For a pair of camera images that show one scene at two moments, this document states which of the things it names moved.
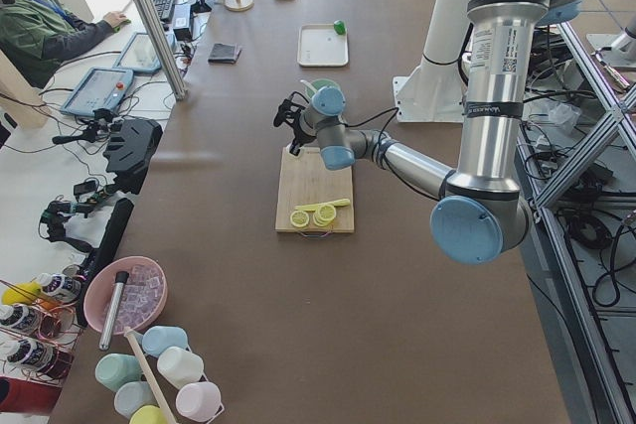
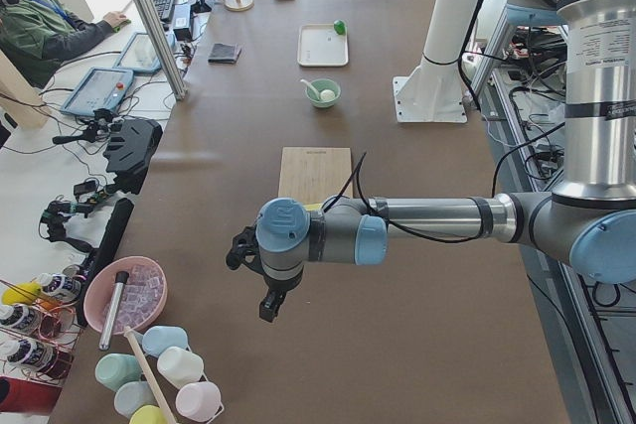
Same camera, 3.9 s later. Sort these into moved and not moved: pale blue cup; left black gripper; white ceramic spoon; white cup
Moved: left black gripper
Not moved: white cup; white ceramic spoon; pale blue cup
